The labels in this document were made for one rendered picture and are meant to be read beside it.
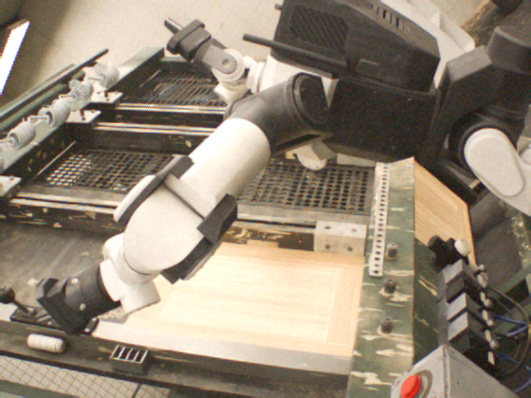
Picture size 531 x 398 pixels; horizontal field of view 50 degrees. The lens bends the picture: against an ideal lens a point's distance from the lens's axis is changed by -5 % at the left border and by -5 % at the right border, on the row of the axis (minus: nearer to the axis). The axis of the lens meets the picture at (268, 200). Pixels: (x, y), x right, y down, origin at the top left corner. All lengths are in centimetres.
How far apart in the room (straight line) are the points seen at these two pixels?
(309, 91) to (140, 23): 642
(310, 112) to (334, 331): 53
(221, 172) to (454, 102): 49
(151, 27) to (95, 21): 76
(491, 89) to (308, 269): 62
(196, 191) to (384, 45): 44
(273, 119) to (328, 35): 21
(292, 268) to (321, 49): 60
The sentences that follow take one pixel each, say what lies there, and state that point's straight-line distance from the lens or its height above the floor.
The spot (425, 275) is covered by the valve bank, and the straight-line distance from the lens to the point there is 143.
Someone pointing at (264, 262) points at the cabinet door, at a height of 108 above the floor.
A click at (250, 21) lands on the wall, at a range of 675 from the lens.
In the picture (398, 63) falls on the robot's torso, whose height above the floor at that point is 119.
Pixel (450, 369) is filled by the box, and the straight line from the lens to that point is 86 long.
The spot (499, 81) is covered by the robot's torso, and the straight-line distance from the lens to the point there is 109.
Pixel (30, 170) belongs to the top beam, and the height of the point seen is 178.
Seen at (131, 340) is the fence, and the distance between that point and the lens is 124.
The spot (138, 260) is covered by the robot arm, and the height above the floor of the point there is 135.
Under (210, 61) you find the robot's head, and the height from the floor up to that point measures 145.
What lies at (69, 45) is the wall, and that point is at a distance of 791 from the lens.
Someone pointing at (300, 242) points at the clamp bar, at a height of 104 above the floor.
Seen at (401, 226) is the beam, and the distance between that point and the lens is 155.
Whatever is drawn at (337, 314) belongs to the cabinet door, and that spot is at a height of 93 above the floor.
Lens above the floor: 137
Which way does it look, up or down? 8 degrees down
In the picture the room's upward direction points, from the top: 53 degrees counter-clockwise
